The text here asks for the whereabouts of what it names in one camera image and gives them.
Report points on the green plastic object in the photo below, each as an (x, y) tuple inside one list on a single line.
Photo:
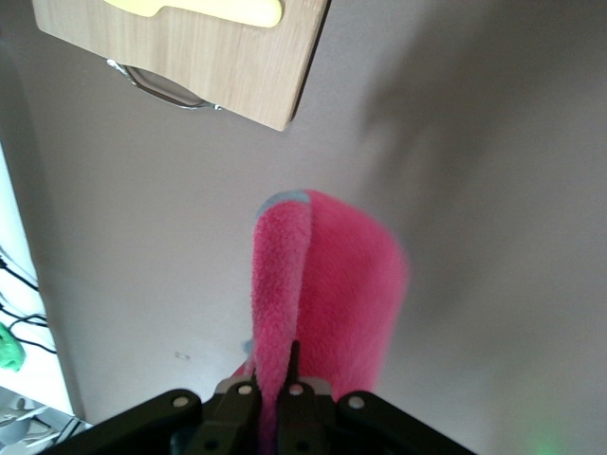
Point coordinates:
[(9, 351)]

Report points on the pink cloth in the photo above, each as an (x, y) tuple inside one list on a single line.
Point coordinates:
[(341, 284)]

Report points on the wooden cutting board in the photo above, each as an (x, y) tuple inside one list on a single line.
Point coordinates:
[(213, 61)]

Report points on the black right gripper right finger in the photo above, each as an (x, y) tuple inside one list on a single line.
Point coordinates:
[(341, 426)]

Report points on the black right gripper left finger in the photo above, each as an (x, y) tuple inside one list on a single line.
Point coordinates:
[(189, 426)]

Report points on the yellow plastic knife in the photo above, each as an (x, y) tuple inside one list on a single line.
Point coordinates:
[(213, 9)]

